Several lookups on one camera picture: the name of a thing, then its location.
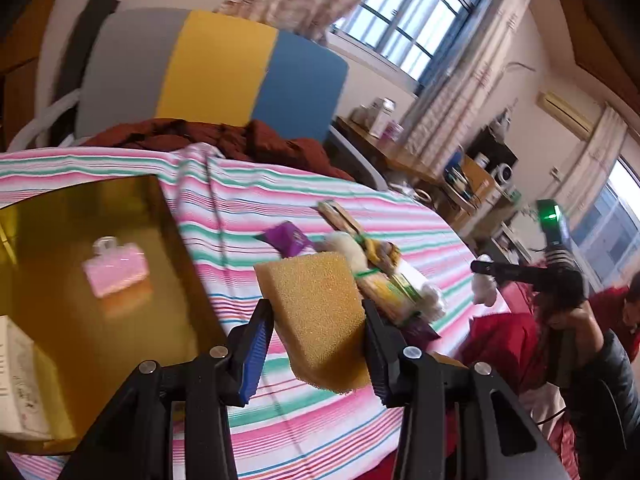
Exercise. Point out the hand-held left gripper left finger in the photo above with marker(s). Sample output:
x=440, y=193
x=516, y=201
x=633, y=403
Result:
x=252, y=360

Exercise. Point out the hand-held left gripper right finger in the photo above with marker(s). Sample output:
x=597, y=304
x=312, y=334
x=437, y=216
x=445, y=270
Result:
x=378, y=365

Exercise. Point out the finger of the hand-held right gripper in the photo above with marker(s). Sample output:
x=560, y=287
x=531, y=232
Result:
x=487, y=266

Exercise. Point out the white plastic bag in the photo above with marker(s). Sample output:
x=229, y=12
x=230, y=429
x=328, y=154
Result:
x=484, y=290

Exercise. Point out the purple snack packet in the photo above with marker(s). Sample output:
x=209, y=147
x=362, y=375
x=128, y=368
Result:
x=420, y=331
x=287, y=237

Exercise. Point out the yellow snack packet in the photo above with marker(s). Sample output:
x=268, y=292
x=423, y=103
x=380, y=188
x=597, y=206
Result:
x=387, y=297

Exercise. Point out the yellow sponge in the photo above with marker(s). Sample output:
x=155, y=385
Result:
x=310, y=310

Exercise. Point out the white plastic bottle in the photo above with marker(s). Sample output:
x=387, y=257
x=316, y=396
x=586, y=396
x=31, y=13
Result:
x=345, y=252

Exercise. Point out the gold tray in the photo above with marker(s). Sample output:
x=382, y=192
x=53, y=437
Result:
x=100, y=220

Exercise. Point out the person's right hand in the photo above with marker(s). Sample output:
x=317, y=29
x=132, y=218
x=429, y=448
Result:
x=572, y=322

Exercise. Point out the red cloth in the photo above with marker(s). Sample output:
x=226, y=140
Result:
x=505, y=340

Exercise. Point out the balcony window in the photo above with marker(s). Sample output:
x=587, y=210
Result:
x=605, y=220

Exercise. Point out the cardboard box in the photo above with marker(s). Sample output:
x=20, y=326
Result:
x=475, y=177

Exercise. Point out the yellow brown cloth bundle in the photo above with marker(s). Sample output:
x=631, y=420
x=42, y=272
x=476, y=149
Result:
x=382, y=255

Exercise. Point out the black shelf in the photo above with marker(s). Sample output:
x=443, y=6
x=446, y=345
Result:
x=495, y=145

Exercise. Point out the wooden desk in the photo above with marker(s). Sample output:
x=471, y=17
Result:
x=380, y=152

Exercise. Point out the pink binder clip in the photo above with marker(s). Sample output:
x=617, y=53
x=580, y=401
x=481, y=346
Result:
x=117, y=270

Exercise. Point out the purple package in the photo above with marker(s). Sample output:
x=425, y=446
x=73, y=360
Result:
x=392, y=131

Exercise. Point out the striped tablecloth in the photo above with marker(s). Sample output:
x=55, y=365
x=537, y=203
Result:
x=240, y=195

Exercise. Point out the air conditioner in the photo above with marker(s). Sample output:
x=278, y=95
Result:
x=567, y=112

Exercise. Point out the white box with label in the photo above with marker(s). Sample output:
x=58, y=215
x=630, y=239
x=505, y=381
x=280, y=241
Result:
x=381, y=117

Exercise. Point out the white lace curtain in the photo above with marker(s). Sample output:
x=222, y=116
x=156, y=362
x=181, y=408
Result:
x=470, y=70

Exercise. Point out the dark red blanket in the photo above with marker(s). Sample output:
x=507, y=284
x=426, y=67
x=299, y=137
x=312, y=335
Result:
x=270, y=145

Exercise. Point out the white carton box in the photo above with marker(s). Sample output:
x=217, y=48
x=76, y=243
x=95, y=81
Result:
x=17, y=375

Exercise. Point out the barred window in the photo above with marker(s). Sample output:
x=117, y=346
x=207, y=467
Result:
x=415, y=20

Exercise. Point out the grey yellow blue chair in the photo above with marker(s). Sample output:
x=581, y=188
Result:
x=220, y=70

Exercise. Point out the wooden wardrobe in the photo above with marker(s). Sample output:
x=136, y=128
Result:
x=25, y=85

